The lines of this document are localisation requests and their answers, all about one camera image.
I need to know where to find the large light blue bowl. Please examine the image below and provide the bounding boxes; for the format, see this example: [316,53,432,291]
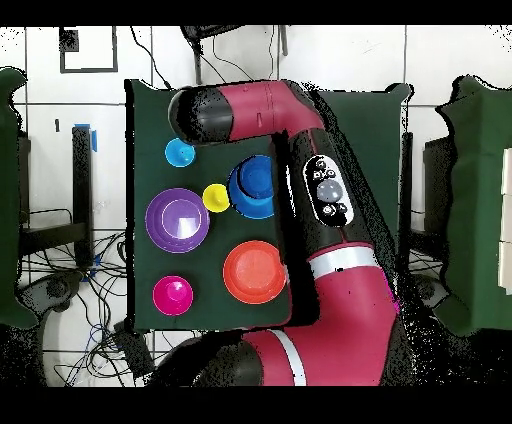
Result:
[227,163,277,220]

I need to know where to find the small dark blue bowl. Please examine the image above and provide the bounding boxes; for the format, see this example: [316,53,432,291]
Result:
[235,154,276,200]

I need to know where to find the light blue cup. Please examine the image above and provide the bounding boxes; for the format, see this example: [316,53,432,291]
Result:
[164,137,197,168]

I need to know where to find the yellow cup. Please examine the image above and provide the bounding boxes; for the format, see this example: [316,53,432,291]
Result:
[201,183,231,214]

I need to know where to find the orange bowl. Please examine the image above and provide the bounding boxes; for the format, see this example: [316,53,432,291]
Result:
[222,240,288,306]

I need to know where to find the purple bowl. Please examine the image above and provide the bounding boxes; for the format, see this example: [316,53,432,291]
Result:
[144,187,211,254]

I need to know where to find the small crimson bowl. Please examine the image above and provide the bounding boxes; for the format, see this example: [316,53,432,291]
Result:
[152,275,194,317]

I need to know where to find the dark green tablecloth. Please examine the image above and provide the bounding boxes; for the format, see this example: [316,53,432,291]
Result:
[124,78,413,335]

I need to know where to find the black tripod stand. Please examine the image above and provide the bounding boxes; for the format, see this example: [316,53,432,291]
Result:
[179,25,290,86]

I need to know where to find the blue tape strip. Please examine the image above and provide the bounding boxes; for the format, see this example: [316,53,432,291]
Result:
[74,123,98,153]

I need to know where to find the black power strip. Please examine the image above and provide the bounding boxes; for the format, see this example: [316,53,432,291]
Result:
[113,321,156,379]

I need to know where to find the side table with green cloth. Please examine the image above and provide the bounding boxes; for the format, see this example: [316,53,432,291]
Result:
[0,66,38,331]
[434,75,512,337]

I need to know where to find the white boxes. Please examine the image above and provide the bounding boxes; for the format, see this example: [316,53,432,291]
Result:
[497,147,512,295]

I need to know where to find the tangle of black cables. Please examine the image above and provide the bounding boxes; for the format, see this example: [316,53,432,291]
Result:
[19,231,201,387]

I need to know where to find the black metal frame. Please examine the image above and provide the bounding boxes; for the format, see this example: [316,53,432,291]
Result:
[17,125,95,269]
[399,131,451,273]

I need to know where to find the dark square floor frame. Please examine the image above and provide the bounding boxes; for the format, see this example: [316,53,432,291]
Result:
[58,26,119,74]

